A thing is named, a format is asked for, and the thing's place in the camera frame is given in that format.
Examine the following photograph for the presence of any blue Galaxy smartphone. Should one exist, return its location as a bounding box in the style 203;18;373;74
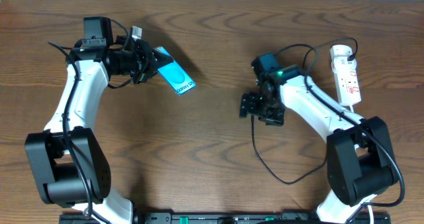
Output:
158;60;196;95

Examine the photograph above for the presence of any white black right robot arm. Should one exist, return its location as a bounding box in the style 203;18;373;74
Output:
240;52;405;223

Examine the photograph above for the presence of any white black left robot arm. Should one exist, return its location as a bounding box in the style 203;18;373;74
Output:
25;38;195;223

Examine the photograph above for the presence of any white power strip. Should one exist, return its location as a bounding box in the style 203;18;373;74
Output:
330;44;361;107

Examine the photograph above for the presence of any white power strip cord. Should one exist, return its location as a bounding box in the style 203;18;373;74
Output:
348;105;375;224

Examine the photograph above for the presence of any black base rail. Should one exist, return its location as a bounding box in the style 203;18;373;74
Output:
58;212;392;224

